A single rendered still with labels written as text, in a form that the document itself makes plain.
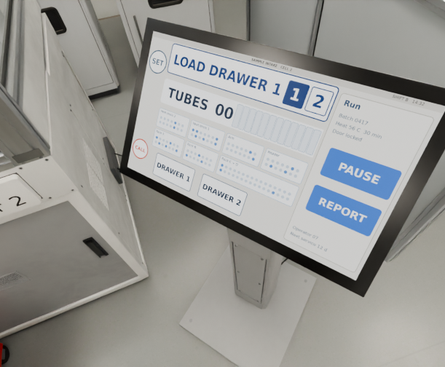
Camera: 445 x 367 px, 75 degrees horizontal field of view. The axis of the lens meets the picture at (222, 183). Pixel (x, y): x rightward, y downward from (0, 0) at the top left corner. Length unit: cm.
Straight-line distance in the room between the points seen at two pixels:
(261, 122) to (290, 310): 109
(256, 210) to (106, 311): 122
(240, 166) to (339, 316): 113
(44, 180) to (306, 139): 66
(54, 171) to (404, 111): 75
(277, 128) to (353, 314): 119
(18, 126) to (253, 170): 51
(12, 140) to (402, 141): 74
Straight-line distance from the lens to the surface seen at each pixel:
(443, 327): 169
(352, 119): 46
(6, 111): 74
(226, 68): 52
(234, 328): 142
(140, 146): 62
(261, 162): 49
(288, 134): 47
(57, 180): 87
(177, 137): 56
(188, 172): 55
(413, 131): 46
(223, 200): 53
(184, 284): 153
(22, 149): 80
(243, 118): 50
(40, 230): 106
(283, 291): 146
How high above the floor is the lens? 144
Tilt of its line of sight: 54 degrees down
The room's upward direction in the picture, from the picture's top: 7 degrees counter-clockwise
